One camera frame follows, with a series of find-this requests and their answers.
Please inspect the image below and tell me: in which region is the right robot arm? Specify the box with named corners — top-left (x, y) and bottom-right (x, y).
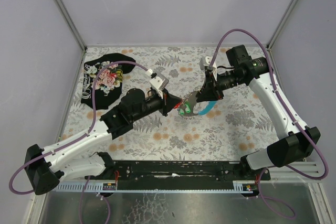
top-left (196, 45), bottom-right (321, 170)

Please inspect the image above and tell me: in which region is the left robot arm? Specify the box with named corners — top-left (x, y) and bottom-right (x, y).
top-left (25, 88), bottom-right (182, 195)

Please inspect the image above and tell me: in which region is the black floral cloth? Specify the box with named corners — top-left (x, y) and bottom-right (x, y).
top-left (81, 53), bottom-right (135, 110)

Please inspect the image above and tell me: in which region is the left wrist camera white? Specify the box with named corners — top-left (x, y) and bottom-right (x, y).
top-left (145, 69), bottom-right (169, 98)

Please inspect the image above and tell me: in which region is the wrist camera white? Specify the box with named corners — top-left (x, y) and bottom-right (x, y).
top-left (145, 69), bottom-right (169, 98)
top-left (199, 56), bottom-right (217, 80)

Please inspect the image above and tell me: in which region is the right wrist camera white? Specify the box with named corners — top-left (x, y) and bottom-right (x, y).
top-left (199, 56), bottom-right (217, 80)

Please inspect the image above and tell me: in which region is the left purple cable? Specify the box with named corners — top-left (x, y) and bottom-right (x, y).
top-left (8, 61), bottom-right (153, 195)

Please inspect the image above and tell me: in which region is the purple cable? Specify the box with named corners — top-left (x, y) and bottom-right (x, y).
top-left (209, 28), bottom-right (330, 219)
top-left (8, 61), bottom-right (153, 195)

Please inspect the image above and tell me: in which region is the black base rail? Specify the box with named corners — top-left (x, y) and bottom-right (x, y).
top-left (90, 161), bottom-right (270, 185)

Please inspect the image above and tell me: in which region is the white cable duct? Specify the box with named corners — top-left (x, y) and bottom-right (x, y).
top-left (54, 180), bottom-right (257, 194)

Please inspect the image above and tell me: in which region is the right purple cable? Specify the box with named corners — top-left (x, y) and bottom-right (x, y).
top-left (209, 28), bottom-right (330, 219)

